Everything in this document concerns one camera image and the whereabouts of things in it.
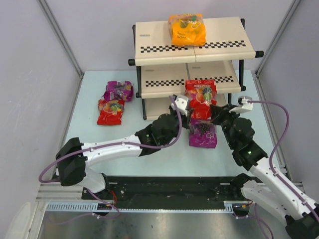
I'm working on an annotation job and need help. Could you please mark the red fruit gummy bag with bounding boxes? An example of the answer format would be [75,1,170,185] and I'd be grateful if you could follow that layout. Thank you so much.
[185,80,217,120]
[97,99,125,126]

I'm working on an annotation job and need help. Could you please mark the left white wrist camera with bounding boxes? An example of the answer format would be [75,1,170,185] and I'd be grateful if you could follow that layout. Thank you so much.
[171,95,189,112]

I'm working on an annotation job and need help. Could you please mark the beige three-tier shelf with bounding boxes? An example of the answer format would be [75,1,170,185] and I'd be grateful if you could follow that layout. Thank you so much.
[128,17,264,120]

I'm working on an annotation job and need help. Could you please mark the purple grape gummy bag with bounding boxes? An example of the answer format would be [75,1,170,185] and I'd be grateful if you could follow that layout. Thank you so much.
[188,119,217,148]
[103,81,134,102]

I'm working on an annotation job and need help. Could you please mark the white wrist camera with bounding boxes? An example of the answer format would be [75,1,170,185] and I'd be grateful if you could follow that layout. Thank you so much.
[171,95,189,112]
[229,96,253,114]

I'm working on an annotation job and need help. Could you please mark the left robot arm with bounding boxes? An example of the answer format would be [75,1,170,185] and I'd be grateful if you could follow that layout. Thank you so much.
[56,106,193,193]

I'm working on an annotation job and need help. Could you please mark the orange mango gummy bag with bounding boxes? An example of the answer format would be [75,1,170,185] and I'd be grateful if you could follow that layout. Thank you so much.
[167,13,206,47]

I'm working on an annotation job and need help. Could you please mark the grey cable duct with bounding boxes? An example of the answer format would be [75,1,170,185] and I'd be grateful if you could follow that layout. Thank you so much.
[46,201,250,213]

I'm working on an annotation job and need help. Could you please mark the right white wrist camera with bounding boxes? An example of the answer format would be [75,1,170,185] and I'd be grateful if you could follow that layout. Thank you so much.
[229,96,253,114]

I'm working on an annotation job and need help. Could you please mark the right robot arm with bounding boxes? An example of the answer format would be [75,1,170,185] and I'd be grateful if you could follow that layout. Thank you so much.
[210,104,319,239]

